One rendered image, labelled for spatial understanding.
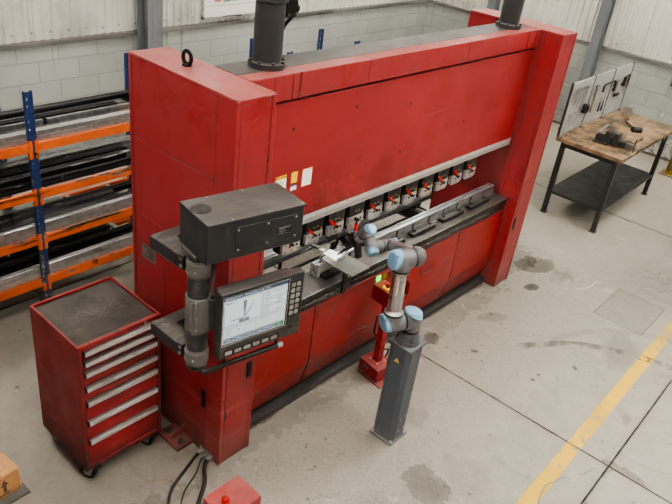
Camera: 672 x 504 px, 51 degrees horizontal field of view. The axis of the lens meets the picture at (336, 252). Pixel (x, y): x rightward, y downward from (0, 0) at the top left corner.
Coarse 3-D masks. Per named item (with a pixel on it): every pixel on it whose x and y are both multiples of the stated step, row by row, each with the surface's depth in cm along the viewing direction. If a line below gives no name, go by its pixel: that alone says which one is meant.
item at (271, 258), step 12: (432, 192) 584; (408, 204) 563; (384, 216) 543; (348, 228) 512; (360, 228) 526; (324, 240) 497; (264, 252) 459; (300, 252) 480; (264, 264) 456; (276, 264) 466
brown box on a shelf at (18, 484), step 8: (0, 456) 276; (0, 464) 273; (8, 464) 274; (0, 472) 269; (8, 472) 270; (16, 472) 274; (0, 480) 267; (8, 480) 271; (16, 480) 275; (0, 488) 269; (8, 488) 272; (16, 488) 276; (24, 488) 278; (0, 496) 270; (8, 496) 274; (16, 496) 274
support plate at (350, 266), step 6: (324, 258) 458; (330, 258) 459; (348, 258) 462; (330, 264) 454; (336, 264) 454; (342, 264) 455; (348, 264) 456; (354, 264) 457; (360, 264) 457; (342, 270) 448; (348, 270) 449; (354, 270) 450; (360, 270) 451
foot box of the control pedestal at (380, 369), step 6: (366, 354) 519; (372, 354) 520; (360, 360) 516; (366, 360) 513; (360, 366) 518; (366, 366) 512; (372, 366) 508; (378, 366) 509; (384, 366) 510; (360, 372) 518; (366, 372) 514; (372, 372) 509; (378, 372) 505; (384, 372) 510; (366, 378) 514; (372, 378) 511; (378, 378) 509; (378, 384) 508
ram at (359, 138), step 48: (336, 96) 395; (384, 96) 430; (432, 96) 470; (480, 96) 520; (288, 144) 382; (336, 144) 414; (384, 144) 452; (432, 144) 497; (480, 144) 552; (336, 192) 435; (384, 192) 476
